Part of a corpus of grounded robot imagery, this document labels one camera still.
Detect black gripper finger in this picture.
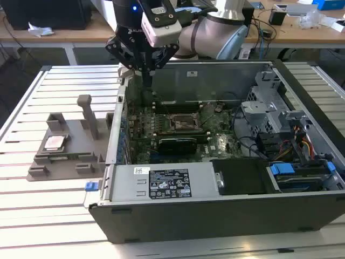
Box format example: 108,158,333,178
148,43,180,88
105,35,149,88

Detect silver CPU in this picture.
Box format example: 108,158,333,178
44,134,68,151

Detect CPU socket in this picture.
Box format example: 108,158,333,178
169,112,201,130

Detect white appliance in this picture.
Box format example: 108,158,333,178
90,0,117,29

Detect crumpled white paper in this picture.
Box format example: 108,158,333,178
27,22,54,38

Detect green motherboard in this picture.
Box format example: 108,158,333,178
126,104,243,164

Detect large black box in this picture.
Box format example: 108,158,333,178
2,0,92,30

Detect black graphics card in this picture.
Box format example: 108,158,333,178
157,137,198,155

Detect black tower box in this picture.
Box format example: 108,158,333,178
242,6,256,28

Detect grey-brown parts rack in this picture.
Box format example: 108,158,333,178
25,93,115,181

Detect grey metal drive cage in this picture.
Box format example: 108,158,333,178
240,69,315,138

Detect small black box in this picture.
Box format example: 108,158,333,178
268,10,287,26

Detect green RAM stick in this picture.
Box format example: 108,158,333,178
48,153,79,160

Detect silver power supply unit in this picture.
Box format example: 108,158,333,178
101,161,224,203

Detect wooden desk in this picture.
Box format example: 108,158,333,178
0,0,345,65

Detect white flat box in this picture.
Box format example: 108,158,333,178
285,2,319,17

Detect clear plastic bag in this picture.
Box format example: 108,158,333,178
298,10,327,29

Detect blue disk carrier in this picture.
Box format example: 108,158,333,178
269,161,335,193

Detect open black PC case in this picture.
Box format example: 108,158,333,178
84,58,345,245

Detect blue box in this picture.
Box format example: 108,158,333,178
312,0,345,11

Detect grey case handle latch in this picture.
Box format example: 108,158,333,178
118,63,135,79

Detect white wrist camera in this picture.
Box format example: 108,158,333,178
140,0,182,47

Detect blue cable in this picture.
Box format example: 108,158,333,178
258,26,266,60

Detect red yellow power wires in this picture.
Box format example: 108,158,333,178
279,126,315,160

